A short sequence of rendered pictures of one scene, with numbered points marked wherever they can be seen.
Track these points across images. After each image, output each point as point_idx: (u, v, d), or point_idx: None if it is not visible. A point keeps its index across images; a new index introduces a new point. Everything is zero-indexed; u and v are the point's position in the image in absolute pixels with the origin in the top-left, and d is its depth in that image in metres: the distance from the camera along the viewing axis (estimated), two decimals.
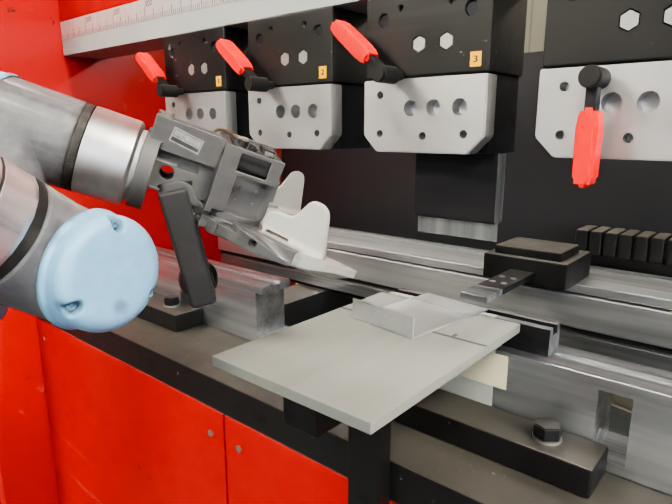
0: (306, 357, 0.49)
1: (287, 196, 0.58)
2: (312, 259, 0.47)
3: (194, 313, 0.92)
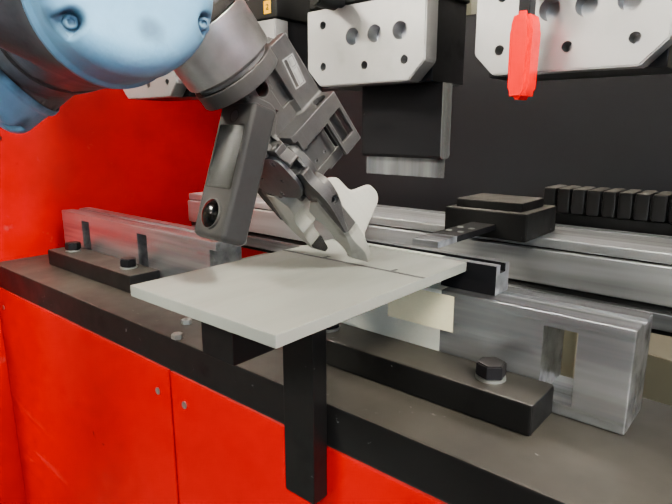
0: (229, 286, 0.46)
1: (309, 200, 0.56)
2: (361, 234, 0.50)
3: (150, 274, 0.89)
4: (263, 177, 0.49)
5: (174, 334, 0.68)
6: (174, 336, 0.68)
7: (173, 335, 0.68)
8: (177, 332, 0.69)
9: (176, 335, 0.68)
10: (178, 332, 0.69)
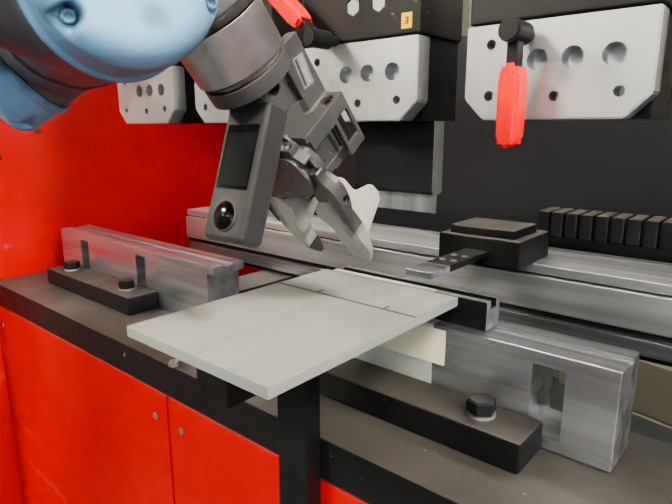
0: (224, 327, 0.47)
1: (306, 200, 0.55)
2: (366, 233, 0.51)
3: (148, 296, 0.90)
4: None
5: (171, 361, 0.69)
6: (171, 364, 0.69)
7: (170, 363, 0.69)
8: (174, 359, 0.70)
9: (173, 363, 0.69)
10: (175, 359, 0.70)
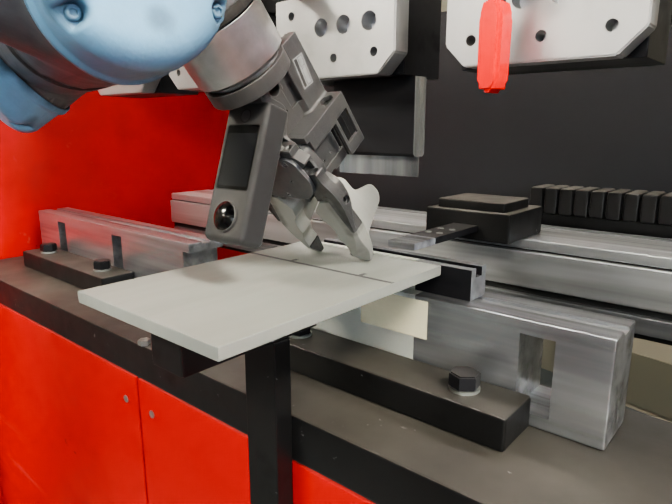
0: (183, 292, 0.44)
1: (306, 200, 0.55)
2: (366, 233, 0.51)
3: (124, 277, 0.86)
4: None
5: (141, 340, 0.66)
6: (140, 342, 0.65)
7: (139, 341, 0.65)
8: (144, 338, 0.66)
9: (143, 341, 0.65)
10: (145, 338, 0.66)
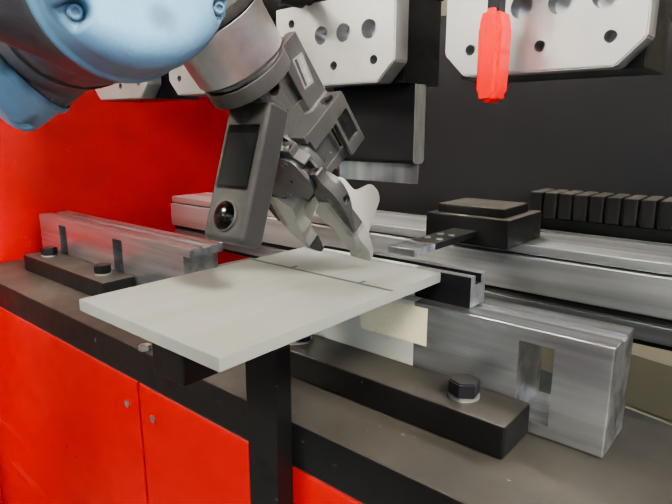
0: (183, 300, 0.44)
1: (306, 200, 0.55)
2: (366, 233, 0.51)
3: (125, 281, 0.86)
4: None
5: (141, 345, 0.66)
6: (141, 347, 0.65)
7: (140, 346, 0.65)
8: (145, 343, 0.66)
9: (143, 346, 0.65)
10: (146, 343, 0.66)
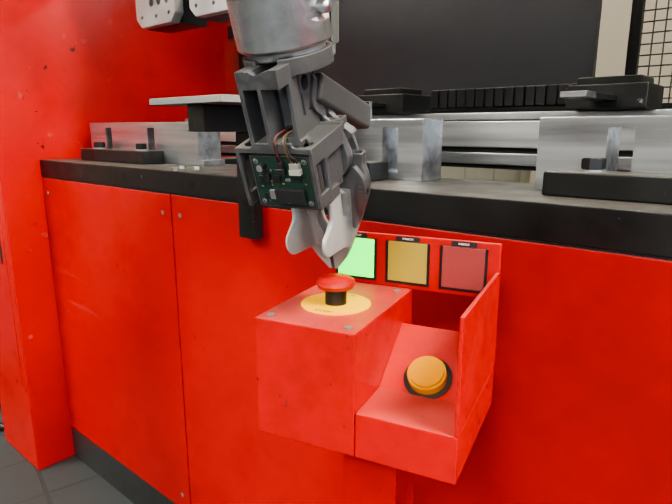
0: None
1: (333, 230, 0.50)
2: (306, 235, 0.54)
3: (156, 153, 1.27)
4: None
5: (173, 167, 1.06)
6: (173, 168, 1.06)
7: (172, 167, 1.06)
8: (175, 167, 1.07)
9: (174, 167, 1.06)
10: (176, 167, 1.07)
